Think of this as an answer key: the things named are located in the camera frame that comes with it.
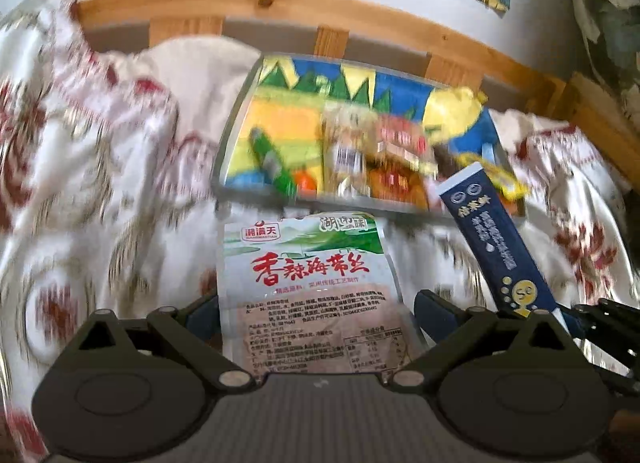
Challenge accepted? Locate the yellow snack bar packet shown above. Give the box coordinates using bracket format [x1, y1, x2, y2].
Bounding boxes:
[454, 152, 529, 202]

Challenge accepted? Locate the grey metal tray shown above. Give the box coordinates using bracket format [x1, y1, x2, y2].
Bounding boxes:
[212, 56, 526, 222]

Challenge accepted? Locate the floral curtain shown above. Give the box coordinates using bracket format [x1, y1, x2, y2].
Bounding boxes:
[573, 0, 639, 127]

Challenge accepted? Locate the green sausage stick packet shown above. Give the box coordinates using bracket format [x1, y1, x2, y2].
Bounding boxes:
[248, 127, 297, 197]

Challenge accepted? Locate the floral satin bed cover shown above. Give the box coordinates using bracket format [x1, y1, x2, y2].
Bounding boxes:
[1, 0, 639, 462]

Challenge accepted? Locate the blue white stick packet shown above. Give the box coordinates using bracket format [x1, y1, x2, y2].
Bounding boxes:
[437, 162, 566, 325]

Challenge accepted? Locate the clear rice cracker bag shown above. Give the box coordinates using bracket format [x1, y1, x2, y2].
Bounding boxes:
[369, 114, 438, 176]

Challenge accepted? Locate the white kelp snack pouch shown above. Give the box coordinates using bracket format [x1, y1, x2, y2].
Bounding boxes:
[217, 212, 426, 377]

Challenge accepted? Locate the brown orange snack packet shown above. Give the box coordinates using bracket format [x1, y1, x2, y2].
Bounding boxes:
[368, 163, 428, 209]

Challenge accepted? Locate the mixed nuts clear bag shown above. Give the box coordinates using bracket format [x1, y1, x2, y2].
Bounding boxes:
[321, 103, 378, 198]

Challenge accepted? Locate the orange mandarin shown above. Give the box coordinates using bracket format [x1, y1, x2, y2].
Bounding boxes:
[293, 169, 318, 195]

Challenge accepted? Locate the wooden bed frame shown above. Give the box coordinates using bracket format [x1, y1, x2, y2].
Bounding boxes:
[77, 0, 639, 186]

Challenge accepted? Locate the white pillow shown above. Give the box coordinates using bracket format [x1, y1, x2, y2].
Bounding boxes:
[130, 36, 260, 143]

